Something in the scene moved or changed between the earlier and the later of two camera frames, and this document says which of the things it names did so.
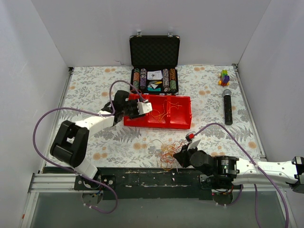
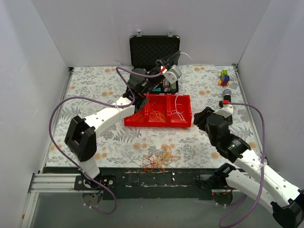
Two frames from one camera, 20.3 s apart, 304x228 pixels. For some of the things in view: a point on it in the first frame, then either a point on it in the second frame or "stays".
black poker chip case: (154, 60) stays
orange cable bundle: (165, 153) -> (151, 164)
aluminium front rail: (59, 183) stays
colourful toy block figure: (224, 78) stays
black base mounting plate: (149, 183) stays
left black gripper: (132, 108) -> (160, 64)
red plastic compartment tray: (168, 111) stays
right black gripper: (184, 156) -> (200, 116)
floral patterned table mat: (221, 115) stays
